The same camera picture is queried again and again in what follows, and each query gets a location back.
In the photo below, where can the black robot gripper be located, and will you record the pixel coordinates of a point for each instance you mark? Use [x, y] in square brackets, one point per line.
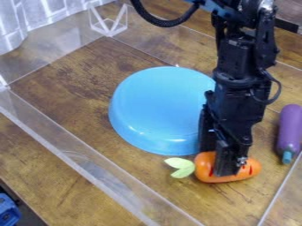
[234, 107]

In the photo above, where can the orange toy carrot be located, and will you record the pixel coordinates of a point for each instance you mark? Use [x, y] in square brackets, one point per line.
[202, 168]

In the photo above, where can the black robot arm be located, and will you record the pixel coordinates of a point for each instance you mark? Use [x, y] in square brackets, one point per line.
[246, 47]

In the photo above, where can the purple toy eggplant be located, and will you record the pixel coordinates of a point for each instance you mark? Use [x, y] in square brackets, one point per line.
[291, 132]

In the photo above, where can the blue upturned plastic bowl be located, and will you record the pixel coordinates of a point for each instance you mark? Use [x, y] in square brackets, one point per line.
[154, 109]

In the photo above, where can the blue object at corner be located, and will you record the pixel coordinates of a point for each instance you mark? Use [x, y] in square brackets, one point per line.
[10, 213]

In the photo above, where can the white translucent curtain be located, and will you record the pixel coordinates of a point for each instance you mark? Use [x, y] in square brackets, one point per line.
[23, 16]

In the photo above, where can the clear acrylic enclosure wall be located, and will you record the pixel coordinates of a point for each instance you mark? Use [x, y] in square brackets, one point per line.
[77, 173]

